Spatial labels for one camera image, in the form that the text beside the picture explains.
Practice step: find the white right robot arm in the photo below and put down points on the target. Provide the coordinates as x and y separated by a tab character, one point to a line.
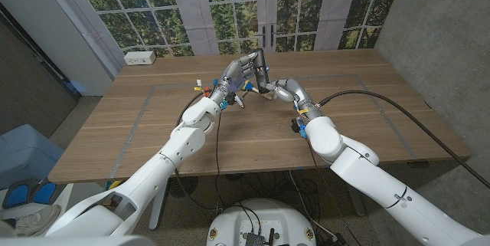
375	181

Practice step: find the white table leg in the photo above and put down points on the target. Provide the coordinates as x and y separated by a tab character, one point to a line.
156	215

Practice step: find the colourful striped wooden maraca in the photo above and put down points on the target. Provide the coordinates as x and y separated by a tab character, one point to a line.
249	86

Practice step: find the white toy airplane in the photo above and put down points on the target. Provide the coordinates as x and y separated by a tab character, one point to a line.
239	101

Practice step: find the white sneaker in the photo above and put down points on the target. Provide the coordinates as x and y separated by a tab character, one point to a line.
36	221

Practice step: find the black TV remote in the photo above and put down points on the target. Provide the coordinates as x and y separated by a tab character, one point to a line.
261	64

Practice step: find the white robot torso base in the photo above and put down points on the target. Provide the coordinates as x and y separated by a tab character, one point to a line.
260	215

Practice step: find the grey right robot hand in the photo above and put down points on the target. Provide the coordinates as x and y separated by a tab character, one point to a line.
298	92

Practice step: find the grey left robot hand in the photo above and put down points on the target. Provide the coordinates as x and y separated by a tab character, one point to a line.
233	75

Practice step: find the white power outlet box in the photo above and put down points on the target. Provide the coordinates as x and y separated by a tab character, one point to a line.
139	58

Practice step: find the blue foot pedal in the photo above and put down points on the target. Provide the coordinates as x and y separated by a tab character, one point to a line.
17	196

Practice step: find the blue-grey padded seat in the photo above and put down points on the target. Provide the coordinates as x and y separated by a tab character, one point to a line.
23	154

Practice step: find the round black floor fan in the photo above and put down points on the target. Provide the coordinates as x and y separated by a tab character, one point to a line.
185	186

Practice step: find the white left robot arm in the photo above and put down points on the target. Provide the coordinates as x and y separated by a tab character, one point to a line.
164	158

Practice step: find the printed window forest backdrop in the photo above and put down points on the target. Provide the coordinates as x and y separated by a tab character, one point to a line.
237	8

